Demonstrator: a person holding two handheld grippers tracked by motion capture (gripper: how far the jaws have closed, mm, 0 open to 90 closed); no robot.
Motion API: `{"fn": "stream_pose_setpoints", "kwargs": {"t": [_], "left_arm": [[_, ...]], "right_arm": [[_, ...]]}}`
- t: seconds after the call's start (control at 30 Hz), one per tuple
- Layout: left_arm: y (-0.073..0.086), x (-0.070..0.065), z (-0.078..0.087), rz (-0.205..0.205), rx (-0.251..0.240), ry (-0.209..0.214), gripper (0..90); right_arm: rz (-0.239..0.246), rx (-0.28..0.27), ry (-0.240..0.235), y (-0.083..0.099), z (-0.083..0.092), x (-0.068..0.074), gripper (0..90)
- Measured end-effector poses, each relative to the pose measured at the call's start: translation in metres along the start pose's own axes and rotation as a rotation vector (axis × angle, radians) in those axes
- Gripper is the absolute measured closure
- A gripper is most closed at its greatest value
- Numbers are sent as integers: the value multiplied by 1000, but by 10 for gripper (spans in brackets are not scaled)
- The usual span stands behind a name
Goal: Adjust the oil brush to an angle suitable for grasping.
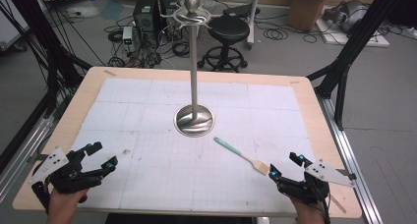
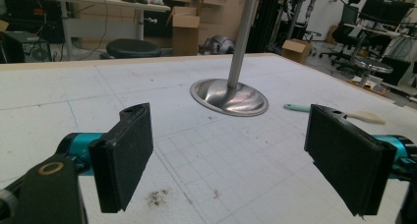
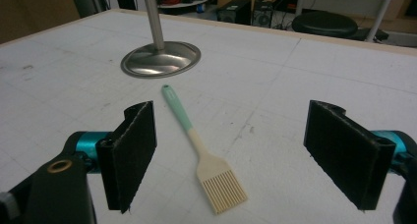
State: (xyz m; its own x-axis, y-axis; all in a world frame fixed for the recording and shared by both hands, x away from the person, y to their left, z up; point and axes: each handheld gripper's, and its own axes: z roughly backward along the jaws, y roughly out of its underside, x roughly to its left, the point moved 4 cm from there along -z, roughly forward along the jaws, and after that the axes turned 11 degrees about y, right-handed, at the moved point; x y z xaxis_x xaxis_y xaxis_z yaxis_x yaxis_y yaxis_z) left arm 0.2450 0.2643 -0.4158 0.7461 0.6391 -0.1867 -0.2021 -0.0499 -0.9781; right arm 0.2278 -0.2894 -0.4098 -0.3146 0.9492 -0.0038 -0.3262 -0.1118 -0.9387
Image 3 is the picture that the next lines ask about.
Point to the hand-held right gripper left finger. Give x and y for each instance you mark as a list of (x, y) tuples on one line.
[(129, 158)]

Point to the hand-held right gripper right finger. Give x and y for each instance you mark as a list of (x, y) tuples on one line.
[(347, 155)]

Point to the teal and cream pastry brush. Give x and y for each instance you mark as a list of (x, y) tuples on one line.
[(209, 165)]

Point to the metal stand with round base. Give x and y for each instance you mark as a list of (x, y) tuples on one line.
[(160, 50)]

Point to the black round stool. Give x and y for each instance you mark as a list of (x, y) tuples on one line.
[(327, 25)]

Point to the white metal pole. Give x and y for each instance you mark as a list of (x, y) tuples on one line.
[(380, 14)]

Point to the round white table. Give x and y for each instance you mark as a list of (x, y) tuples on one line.
[(183, 2)]

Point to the black computer case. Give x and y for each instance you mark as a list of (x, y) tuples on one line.
[(234, 11)]

